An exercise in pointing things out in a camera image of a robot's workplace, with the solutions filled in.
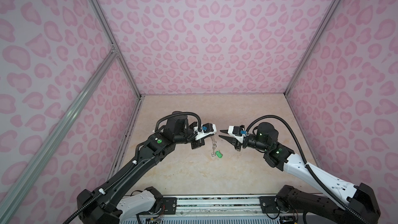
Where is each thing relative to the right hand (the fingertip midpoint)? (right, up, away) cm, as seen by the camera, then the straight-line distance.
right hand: (222, 131), depth 67 cm
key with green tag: (+1, -17, +23) cm, 28 cm away
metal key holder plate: (-3, -7, +4) cm, 9 cm away
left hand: (-4, +1, 0) cm, 4 cm away
